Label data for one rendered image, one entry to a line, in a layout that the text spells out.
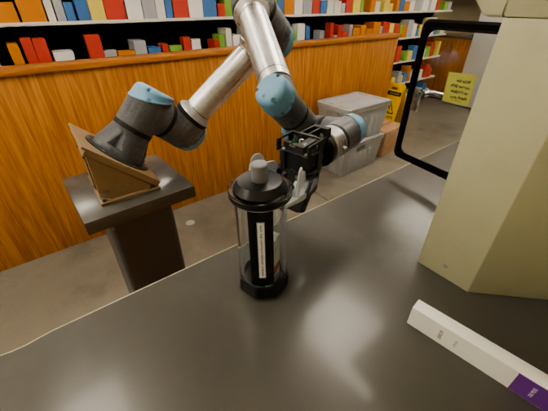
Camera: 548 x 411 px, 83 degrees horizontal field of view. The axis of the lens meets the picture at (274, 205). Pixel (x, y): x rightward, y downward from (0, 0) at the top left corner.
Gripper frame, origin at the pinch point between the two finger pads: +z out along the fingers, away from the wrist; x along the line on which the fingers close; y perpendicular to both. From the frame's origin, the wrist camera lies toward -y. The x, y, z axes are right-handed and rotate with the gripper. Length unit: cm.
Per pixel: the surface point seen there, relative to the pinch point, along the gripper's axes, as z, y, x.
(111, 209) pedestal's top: 6, -21, -51
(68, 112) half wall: -34, -28, -176
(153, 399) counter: 28.0, -20.4, 1.6
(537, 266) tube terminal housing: -27, -12, 42
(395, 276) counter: -18.1, -20.9, 21.4
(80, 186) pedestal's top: 5, -21, -71
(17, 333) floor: 41, -115, -133
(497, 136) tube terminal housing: -24.4, 10.2, 28.5
